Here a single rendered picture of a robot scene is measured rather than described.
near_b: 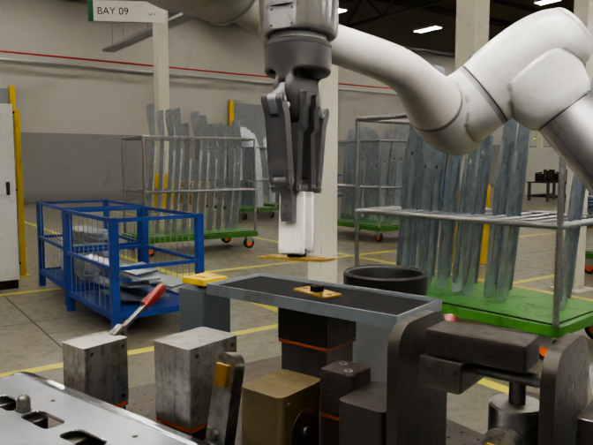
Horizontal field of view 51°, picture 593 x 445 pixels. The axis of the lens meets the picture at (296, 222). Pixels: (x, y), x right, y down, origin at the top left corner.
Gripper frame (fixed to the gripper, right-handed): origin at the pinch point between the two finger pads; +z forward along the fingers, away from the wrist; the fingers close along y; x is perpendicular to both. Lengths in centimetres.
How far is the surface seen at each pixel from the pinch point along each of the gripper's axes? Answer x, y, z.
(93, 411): -36.2, -6.0, 29.3
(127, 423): -28.9, -5.0, 29.5
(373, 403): 6.9, -7.6, 21.9
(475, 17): -113, -742, -236
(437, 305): 9.6, -28.3, 12.9
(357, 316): 0.9, -18.0, 13.6
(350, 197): -395, -1053, -11
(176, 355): -22.7, -8.0, 19.6
